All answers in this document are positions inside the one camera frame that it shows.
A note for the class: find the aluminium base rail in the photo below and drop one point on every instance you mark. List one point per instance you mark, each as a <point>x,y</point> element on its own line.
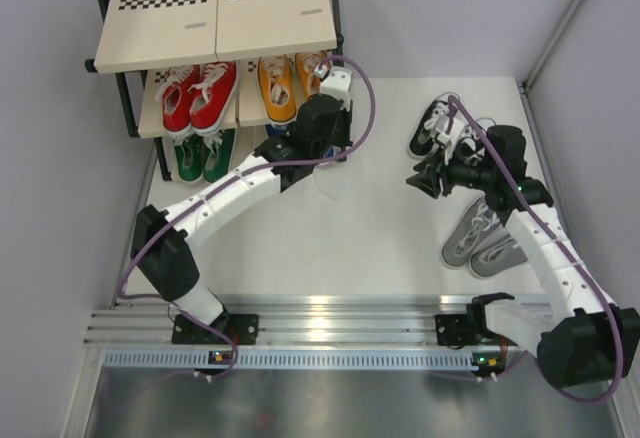
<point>293,321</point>

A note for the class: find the orange canvas sneaker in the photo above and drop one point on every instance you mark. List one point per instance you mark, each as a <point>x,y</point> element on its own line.
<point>275,81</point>
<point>306,63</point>

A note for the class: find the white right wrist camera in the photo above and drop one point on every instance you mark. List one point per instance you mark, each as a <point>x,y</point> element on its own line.
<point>446,134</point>

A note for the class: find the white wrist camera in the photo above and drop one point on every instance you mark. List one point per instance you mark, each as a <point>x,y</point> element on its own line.
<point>335,82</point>
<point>446,134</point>

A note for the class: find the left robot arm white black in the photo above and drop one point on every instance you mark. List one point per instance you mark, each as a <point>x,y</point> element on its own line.
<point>164,240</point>

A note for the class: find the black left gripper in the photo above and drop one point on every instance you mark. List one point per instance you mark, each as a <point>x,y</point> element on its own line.
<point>345,117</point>

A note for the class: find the red canvas sneaker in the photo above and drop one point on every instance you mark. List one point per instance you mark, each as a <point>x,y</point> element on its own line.
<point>212,96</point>
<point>175,97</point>

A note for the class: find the green canvas sneaker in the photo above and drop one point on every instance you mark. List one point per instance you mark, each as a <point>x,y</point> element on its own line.
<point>189,158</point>
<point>217,153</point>

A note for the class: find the grey canvas sneaker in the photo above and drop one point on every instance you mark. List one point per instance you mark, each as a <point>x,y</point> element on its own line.
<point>475,226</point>
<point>497,257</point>

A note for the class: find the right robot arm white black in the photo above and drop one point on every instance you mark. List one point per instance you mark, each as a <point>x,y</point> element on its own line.
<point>589,338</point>

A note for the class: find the black canvas sneaker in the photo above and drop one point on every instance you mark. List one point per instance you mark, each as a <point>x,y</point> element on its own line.
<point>466,145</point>
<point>422,143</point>

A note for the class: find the white slotted cable duct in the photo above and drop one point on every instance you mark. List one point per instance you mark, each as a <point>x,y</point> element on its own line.
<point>296,360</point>

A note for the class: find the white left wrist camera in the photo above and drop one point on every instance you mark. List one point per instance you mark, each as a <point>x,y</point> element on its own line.
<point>335,82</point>

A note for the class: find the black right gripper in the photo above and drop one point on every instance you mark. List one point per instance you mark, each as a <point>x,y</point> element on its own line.
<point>428,176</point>

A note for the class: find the beige shoe shelf black frame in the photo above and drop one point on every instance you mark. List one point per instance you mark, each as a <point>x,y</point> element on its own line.
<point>142,39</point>

